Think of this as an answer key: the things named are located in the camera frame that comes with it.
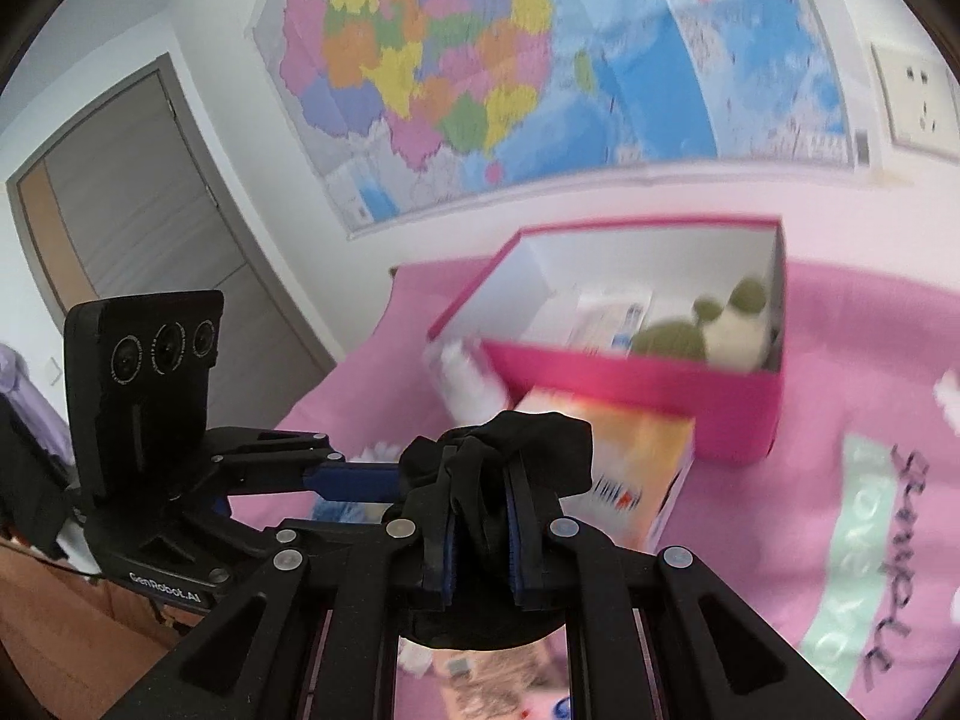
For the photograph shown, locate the black cloth scrunchie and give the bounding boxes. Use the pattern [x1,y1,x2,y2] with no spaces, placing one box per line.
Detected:
[384,411,594,650]

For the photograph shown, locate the clear cotton swab bag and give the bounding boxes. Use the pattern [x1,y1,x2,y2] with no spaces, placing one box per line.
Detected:
[566,289,652,356]

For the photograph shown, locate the orange white tissue box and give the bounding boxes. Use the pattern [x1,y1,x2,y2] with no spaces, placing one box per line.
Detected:
[517,388,695,553]

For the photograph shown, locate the white barcode packet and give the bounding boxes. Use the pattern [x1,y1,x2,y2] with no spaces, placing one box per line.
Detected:
[433,642,571,720]

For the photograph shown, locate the green white plush toy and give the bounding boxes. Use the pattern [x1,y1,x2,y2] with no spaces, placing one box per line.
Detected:
[630,277,773,374]

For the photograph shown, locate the white plastic bottle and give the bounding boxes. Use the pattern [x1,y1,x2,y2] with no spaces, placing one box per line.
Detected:
[425,338,511,426]

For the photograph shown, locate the grey wooden door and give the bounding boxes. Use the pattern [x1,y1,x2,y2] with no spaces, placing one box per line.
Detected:
[7,55,335,427]

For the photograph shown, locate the pink cardboard box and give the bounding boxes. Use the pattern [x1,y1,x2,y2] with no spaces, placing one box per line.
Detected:
[428,216,786,465]

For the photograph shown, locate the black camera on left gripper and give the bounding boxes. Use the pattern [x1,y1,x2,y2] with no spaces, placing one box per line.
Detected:
[64,289,224,511]

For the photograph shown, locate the colourful wall map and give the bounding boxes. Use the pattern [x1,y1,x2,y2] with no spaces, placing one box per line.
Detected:
[249,0,856,232]

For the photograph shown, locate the white wall socket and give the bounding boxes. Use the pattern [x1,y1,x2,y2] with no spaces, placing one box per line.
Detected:
[872,44,958,161]

